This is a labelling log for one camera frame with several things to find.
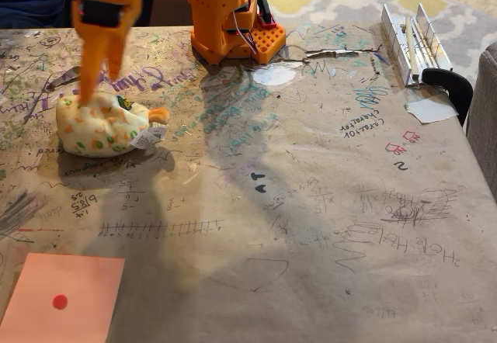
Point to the orange gripper black motor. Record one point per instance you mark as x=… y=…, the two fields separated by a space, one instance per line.
x=102 y=37

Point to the white plush toy orange green spots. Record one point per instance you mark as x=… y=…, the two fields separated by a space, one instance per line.
x=97 y=129

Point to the black table clamp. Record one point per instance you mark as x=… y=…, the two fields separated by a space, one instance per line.
x=266 y=9

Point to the pink paper sheet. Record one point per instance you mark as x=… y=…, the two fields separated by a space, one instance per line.
x=77 y=281

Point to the scribbled brown paper table cover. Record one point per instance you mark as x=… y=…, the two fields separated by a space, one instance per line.
x=310 y=222

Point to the aluminium miter box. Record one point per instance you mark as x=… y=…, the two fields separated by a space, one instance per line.
x=396 y=36

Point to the thin wooden dowel stick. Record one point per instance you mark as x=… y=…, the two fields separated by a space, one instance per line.
x=411 y=48

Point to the white torn paper scrap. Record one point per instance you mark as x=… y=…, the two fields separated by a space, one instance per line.
x=429 y=110

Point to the grey upholstered sofa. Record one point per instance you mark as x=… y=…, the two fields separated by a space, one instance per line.
x=485 y=125

